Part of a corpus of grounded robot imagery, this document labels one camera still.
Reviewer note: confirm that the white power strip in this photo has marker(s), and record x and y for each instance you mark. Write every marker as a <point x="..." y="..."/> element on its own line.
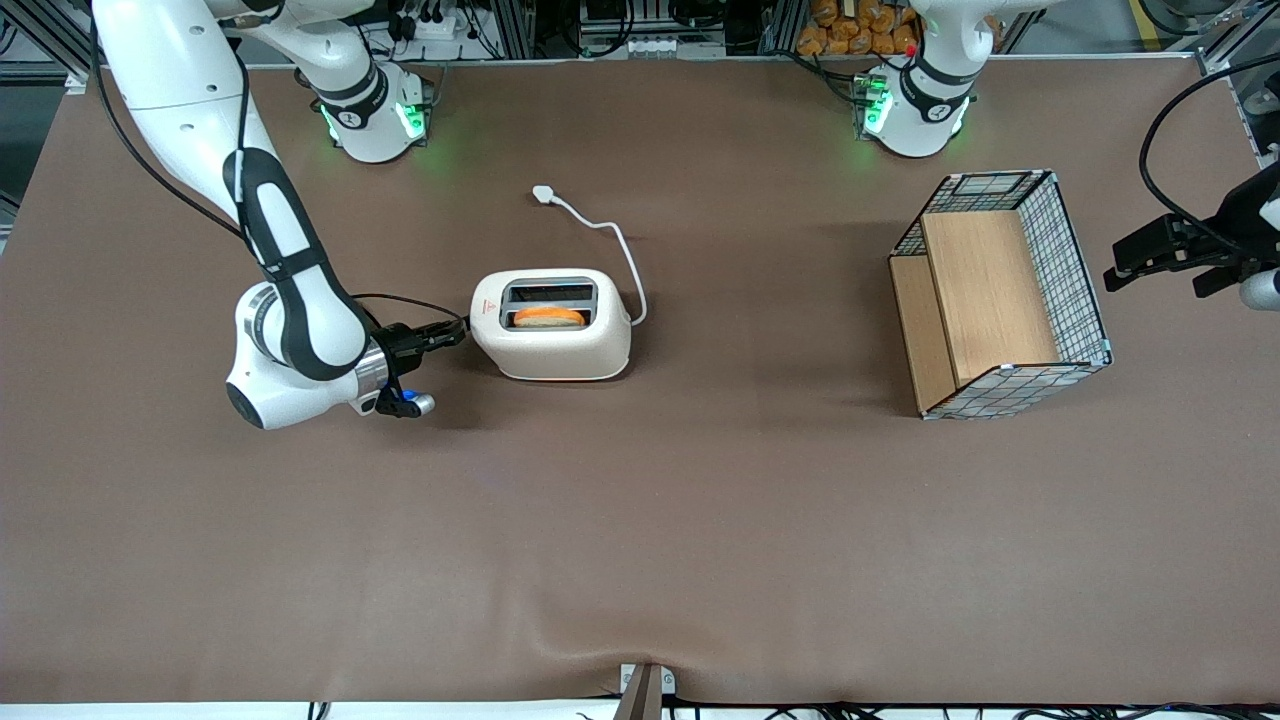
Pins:
<point x="435" y="28"/>

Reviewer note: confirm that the brown table mat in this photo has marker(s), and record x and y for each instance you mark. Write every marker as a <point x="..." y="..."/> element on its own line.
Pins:
<point x="700" y="520"/>

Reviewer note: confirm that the aluminium frame rail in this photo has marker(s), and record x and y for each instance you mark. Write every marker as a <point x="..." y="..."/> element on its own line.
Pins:
<point x="1235" y="45"/>
<point x="40" y="30"/>

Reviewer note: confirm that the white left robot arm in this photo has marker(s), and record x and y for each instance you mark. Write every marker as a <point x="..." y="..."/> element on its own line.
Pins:
<point x="915" y="120"/>

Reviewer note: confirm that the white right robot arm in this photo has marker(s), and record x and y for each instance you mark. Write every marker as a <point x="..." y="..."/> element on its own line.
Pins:
<point x="170" y="70"/>

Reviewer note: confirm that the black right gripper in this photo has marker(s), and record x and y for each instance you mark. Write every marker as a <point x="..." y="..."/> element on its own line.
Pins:
<point x="402" y="340"/>

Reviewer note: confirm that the pile of orange bread rolls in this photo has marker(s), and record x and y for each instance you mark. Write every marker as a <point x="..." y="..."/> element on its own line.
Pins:
<point x="840" y="30"/>

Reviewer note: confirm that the orange-crust toast slice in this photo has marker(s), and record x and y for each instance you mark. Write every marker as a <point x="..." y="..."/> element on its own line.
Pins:
<point x="550" y="317"/>

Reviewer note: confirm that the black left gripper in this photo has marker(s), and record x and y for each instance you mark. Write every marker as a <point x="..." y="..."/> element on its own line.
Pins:
<point x="1226" y="243"/>

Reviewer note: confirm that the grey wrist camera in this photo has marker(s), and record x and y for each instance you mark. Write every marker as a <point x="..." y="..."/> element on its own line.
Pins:
<point x="412" y="404"/>
<point x="1262" y="290"/>

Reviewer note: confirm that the white two-slot toaster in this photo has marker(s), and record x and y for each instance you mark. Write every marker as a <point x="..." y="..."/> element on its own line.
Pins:
<point x="560" y="352"/>

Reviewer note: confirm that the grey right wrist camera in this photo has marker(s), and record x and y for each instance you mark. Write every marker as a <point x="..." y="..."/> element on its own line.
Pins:
<point x="412" y="404"/>

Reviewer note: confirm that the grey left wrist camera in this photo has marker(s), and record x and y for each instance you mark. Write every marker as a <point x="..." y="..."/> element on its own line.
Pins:
<point x="1262" y="290"/>

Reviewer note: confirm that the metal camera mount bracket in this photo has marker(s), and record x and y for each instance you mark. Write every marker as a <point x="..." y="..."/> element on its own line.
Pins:
<point x="645" y="695"/>

